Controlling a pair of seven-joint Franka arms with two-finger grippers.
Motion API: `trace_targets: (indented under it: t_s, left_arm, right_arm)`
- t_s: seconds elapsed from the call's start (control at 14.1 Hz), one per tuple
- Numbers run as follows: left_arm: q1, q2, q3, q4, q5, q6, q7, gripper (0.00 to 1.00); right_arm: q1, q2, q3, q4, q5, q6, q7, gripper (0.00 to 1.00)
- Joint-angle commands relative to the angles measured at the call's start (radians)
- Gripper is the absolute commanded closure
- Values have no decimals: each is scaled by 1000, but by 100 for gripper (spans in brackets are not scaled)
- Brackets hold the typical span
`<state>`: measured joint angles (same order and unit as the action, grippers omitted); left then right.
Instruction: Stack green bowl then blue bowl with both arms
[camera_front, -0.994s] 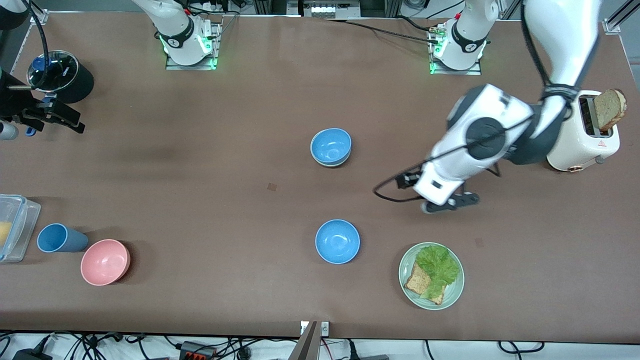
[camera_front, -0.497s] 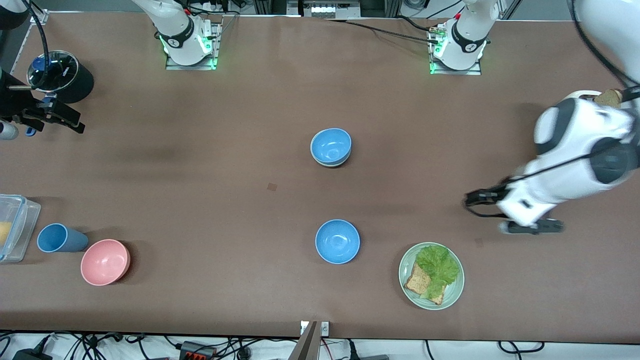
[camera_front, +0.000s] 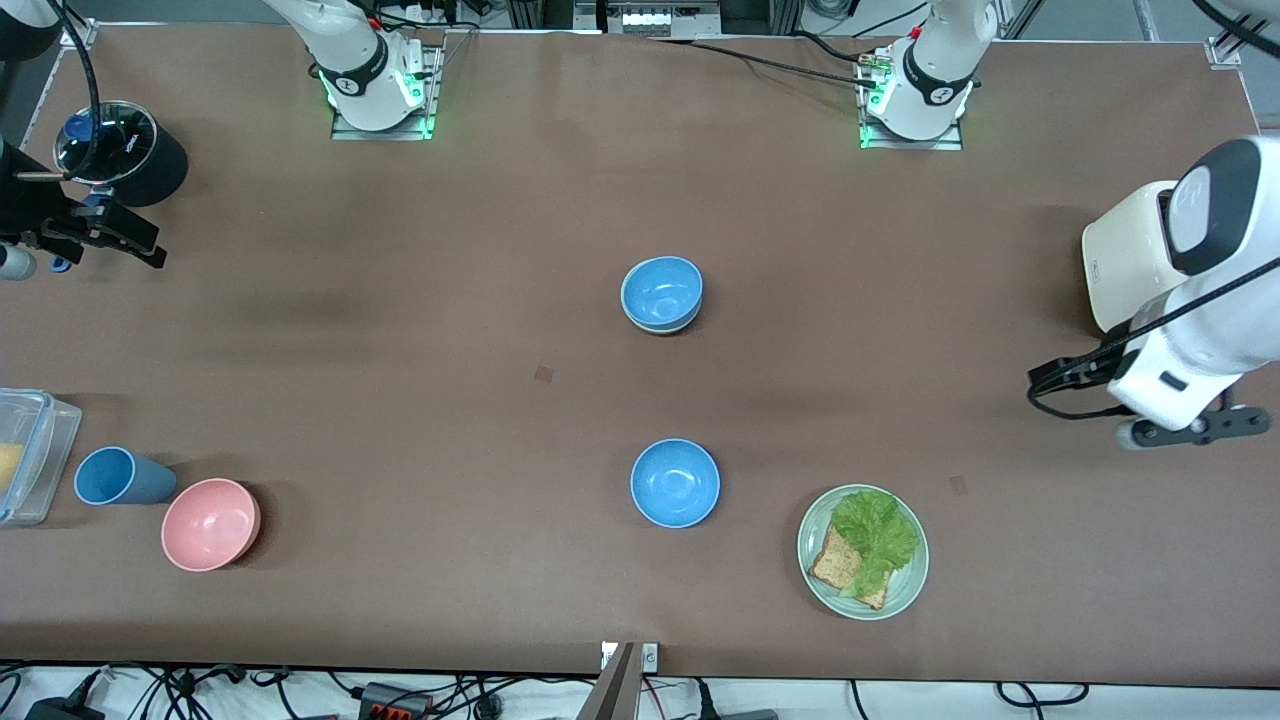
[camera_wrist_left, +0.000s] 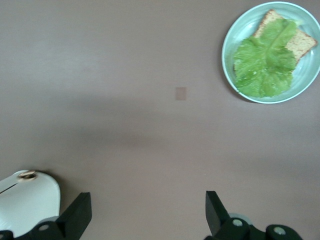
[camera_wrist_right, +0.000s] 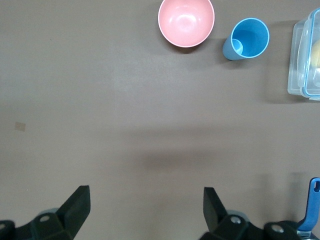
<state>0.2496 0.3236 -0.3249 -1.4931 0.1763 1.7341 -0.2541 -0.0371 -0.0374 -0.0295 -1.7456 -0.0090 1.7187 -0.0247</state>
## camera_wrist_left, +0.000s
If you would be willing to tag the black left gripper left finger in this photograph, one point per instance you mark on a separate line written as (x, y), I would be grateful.
(72, 217)

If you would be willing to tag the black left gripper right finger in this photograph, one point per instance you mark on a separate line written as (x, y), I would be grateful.
(220, 220)

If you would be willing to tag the white toaster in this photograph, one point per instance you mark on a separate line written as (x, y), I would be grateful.
(30, 200)

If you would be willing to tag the small brown tape patch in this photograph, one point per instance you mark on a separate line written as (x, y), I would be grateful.
(181, 93)

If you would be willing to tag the green lettuce leaf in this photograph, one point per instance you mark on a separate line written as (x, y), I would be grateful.
(265, 62)

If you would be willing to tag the pale green plate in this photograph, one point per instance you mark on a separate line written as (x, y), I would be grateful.
(307, 75)

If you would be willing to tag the toasted bread slice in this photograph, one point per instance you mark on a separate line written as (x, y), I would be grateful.
(301, 43)

